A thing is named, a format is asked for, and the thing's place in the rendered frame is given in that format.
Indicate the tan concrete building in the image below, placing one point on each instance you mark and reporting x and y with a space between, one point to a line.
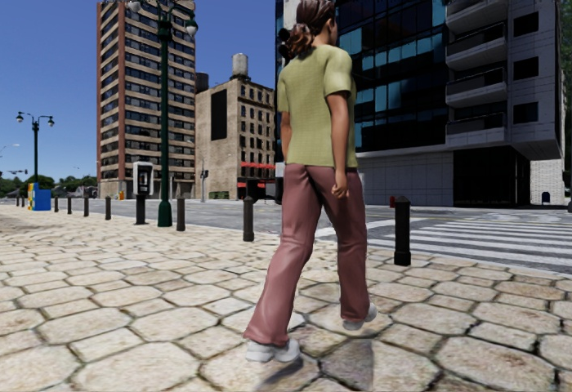
232 142

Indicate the person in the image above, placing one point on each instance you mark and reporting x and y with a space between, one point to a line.
316 112

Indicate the green street lamp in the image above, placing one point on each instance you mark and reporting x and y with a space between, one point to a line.
35 147
164 122

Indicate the red brick tower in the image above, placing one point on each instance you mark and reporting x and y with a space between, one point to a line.
139 98

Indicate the glass tower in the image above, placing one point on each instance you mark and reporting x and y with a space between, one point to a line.
462 98

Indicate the blue booth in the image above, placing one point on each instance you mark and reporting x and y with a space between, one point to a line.
40 197

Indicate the blue letter box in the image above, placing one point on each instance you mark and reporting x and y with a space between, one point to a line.
545 197

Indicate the white box on a post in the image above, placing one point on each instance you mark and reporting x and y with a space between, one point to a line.
142 181

